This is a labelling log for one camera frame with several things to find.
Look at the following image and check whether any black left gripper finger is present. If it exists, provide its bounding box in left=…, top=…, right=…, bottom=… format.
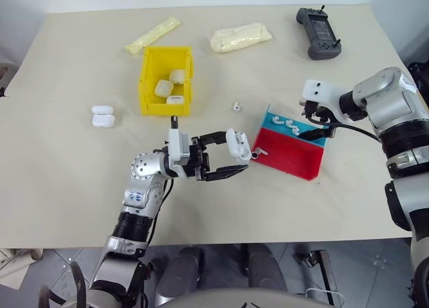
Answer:
left=202, top=163, right=251, bottom=183
left=197, top=131, right=230, bottom=148

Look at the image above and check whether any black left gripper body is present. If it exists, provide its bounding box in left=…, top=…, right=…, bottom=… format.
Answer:
left=187, top=136, right=212, bottom=182

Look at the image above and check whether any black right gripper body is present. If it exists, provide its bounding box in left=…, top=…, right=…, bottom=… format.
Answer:
left=299, top=99, right=338, bottom=125

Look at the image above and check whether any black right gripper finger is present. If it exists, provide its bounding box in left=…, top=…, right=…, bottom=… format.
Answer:
left=297, top=128, right=332, bottom=142

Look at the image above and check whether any yellow plastic bin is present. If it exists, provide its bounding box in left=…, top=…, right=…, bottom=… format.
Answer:
left=138, top=46, right=194, bottom=117

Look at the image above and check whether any red and blue tray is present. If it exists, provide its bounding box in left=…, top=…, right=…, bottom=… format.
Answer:
left=250, top=103, right=326, bottom=181

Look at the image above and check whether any grey handheld controller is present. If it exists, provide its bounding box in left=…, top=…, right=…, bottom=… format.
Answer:
left=295, top=5, right=343, bottom=60

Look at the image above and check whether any wide yellow powder bag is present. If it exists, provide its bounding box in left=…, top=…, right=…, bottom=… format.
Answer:
left=206, top=22, right=273, bottom=54

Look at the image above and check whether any dark grey rounded shape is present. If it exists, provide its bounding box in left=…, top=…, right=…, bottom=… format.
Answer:
left=247, top=244, right=289, bottom=292
left=159, top=247, right=205, bottom=302

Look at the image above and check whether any black equipment beside table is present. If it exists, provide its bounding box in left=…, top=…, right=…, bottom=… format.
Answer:
left=407, top=62, right=429, bottom=98

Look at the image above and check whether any long yellow powder bag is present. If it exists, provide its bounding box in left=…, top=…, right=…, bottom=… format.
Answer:
left=123, top=15, right=182, bottom=56

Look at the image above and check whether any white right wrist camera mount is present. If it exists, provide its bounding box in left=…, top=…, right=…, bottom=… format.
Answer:
left=301, top=79, right=346, bottom=113

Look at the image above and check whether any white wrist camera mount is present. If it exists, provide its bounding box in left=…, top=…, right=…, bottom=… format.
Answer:
left=301, top=79, right=346, bottom=113
left=166, top=128, right=192, bottom=181

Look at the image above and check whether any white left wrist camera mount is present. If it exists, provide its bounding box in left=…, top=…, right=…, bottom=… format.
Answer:
left=166, top=128, right=192, bottom=181

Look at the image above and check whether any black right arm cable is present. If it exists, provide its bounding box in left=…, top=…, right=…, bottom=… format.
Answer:
left=308, top=115, right=383, bottom=142

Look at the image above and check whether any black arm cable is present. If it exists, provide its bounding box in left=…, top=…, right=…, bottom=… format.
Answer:
left=308, top=115, right=383, bottom=142
left=145, top=115, right=180, bottom=247

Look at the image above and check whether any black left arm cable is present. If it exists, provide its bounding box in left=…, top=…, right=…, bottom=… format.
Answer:
left=145, top=115, right=180, bottom=247

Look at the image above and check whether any dark table post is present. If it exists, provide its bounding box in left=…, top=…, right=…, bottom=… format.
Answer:
left=240, top=243, right=250, bottom=275

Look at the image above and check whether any rusty metal frame bar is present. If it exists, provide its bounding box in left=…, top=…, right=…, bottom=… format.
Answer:
left=317, top=250, right=336, bottom=305

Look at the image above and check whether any white cable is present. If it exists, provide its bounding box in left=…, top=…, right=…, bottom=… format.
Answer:
left=306, top=287, right=347, bottom=308

